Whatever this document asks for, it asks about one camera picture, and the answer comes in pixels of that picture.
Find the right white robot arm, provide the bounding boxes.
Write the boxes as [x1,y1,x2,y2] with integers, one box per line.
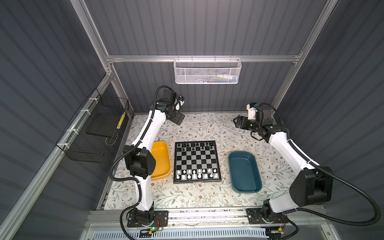
[233,107,333,223]

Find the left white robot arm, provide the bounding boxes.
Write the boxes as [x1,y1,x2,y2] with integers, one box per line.
[125,86,184,225]

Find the black white chess board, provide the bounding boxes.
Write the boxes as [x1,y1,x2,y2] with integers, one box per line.
[174,141,222,184]

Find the yellow plastic tray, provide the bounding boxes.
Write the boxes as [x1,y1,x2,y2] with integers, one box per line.
[151,141,172,181]

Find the markers in white basket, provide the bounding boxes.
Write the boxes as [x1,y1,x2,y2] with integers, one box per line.
[200,75,239,84]

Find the teal plastic tray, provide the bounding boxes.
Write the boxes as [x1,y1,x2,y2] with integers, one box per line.
[228,151,262,194]

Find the yellow marker pen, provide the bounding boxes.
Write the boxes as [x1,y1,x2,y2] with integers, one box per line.
[117,112,126,130]

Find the black foam pad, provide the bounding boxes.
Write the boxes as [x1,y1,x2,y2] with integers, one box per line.
[86,114,121,138]

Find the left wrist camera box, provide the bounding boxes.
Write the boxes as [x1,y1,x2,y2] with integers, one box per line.
[174,96,185,112]

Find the left black corrugated cable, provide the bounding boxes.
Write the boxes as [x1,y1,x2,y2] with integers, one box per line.
[109,85,178,240]

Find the black corrugated cable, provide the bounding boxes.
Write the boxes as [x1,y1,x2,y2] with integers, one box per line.
[257,102,382,227]
[109,85,178,240]

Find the white wire mesh basket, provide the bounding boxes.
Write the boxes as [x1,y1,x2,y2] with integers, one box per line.
[173,57,242,85]

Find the black wire mesh basket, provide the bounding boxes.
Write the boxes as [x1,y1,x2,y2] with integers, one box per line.
[57,90,130,164]

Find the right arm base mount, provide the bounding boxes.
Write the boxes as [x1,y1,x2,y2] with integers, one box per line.
[246,208,288,225]

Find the aluminium front rail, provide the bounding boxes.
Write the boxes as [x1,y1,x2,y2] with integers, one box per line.
[84,205,330,230]

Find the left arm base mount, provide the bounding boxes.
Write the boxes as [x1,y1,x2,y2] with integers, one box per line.
[127,209,169,228]

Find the right black corrugated cable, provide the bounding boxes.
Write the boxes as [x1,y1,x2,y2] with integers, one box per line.
[257,102,382,227]

